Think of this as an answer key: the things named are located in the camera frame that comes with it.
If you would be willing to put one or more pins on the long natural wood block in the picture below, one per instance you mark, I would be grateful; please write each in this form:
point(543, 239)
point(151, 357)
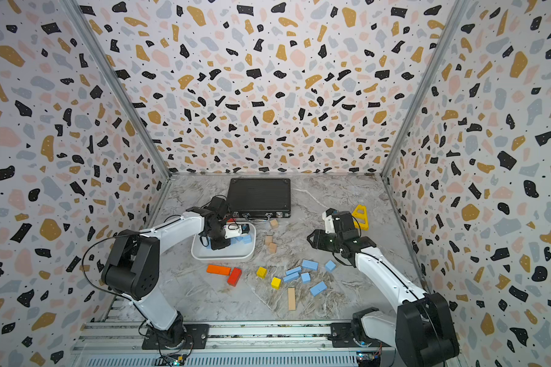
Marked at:
point(291, 299)

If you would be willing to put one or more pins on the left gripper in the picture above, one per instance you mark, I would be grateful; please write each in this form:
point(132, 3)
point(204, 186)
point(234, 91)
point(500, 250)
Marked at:
point(219, 245)

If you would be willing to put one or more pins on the yellow triangle frame block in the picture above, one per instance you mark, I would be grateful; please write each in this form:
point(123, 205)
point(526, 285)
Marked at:
point(360, 217)

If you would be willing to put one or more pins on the yellow cube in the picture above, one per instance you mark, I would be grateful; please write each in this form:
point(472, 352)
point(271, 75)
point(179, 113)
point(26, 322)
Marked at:
point(276, 283)
point(262, 272)

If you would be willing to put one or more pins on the yellow cube left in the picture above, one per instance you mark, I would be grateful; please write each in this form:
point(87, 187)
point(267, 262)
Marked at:
point(262, 272)

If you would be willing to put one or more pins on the blue long block stack bottom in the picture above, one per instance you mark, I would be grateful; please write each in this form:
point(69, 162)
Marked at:
point(291, 277)

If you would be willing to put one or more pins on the black ribbed carrying case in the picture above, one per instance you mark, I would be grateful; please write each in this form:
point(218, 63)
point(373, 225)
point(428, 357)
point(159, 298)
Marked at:
point(260, 198)

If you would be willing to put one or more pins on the yellow cube lower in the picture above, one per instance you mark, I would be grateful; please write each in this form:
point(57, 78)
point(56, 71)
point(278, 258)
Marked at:
point(276, 283)

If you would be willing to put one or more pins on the red block near orange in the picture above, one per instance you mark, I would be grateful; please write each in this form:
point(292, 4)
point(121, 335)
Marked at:
point(234, 277)

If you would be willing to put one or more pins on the white plastic tub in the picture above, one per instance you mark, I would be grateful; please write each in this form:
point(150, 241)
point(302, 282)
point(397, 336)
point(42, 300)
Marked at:
point(236, 252)

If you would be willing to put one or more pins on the blue long block stack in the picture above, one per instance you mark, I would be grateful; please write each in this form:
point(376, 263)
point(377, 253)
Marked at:
point(291, 277)
point(294, 270)

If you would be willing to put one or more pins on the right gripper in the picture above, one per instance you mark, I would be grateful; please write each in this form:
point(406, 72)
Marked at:
point(317, 239)

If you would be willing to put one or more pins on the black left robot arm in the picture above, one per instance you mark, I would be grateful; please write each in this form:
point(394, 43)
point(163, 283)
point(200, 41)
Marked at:
point(139, 260)

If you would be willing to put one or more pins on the orange long block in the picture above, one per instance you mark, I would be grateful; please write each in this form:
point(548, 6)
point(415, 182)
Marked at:
point(218, 270)

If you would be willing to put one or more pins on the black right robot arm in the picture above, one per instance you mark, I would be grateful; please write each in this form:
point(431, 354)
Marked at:
point(421, 331)

